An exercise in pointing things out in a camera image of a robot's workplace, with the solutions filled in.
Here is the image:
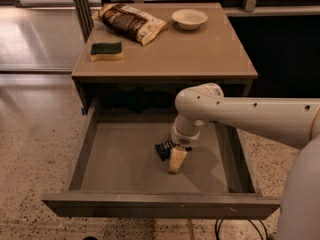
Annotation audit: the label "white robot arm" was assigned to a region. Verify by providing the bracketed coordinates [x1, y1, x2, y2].
[171, 83, 320, 240]

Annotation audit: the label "white ceramic bowl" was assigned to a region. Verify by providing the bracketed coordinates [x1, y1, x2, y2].
[172, 9, 208, 31]

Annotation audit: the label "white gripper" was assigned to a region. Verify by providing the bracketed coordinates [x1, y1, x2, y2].
[169, 125, 200, 173]

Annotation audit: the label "brown chip bag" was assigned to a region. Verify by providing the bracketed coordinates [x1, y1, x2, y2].
[92, 3, 167, 46]

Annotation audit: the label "green yellow sponge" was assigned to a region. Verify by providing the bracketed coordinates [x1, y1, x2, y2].
[90, 42, 123, 61]

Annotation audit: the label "dark blue rxbar wrapper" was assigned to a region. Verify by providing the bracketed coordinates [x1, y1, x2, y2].
[155, 140, 192, 161]

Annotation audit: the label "black floor cables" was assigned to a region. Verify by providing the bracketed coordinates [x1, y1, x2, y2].
[214, 219, 270, 240]

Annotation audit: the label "grey cabinet counter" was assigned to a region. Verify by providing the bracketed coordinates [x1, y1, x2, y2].
[72, 3, 258, 110]

